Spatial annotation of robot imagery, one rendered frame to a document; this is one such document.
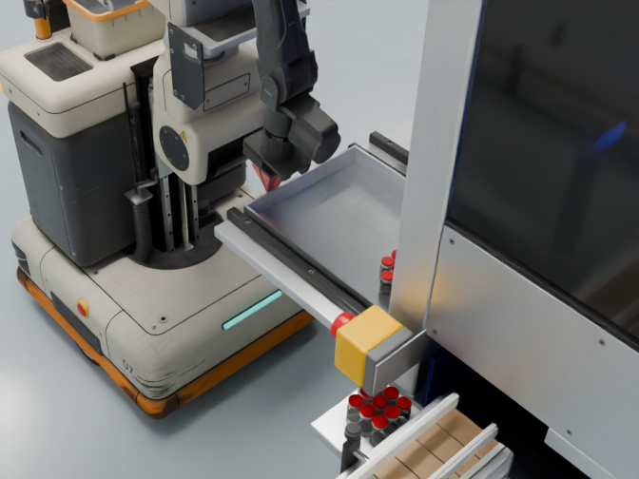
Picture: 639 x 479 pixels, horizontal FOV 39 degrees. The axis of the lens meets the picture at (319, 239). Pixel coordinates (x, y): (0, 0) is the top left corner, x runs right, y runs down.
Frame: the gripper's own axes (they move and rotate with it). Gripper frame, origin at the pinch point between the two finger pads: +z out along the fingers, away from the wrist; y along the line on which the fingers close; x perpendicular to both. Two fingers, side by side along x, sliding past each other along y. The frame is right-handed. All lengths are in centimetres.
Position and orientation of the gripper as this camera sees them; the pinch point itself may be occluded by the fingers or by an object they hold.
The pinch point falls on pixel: (271, 188)
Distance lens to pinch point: 155.4
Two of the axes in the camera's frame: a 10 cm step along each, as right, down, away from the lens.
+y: 6.7, 6.2, -4.0
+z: -1.5, 6.4, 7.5
